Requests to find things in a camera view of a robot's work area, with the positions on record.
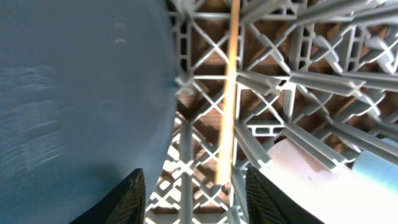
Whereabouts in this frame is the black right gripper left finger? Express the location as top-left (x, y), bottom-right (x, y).
top-left (72, 169), bottom-right (146, 224)

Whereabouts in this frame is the dark blue plate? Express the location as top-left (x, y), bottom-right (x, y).
top-left (1, 0), bottom-right (177, 223)

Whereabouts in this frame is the light blue cup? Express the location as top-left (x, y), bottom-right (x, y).
top-left (352, 151), bottom-right (397, 195)

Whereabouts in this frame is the wooden chopstick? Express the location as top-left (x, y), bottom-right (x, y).
top-left (215, 0), bottom-right (241, 185)

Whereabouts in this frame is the pink cup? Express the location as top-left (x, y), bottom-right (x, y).
top-left (264, 139), bottom-right (397, 223)

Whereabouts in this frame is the grey dishwasher rack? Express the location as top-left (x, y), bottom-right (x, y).
top-left (144, 1), bottom-right (397, 223)

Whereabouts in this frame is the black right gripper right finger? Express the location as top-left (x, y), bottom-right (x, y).
top-left (245, 166), bottom-right (323, 224)

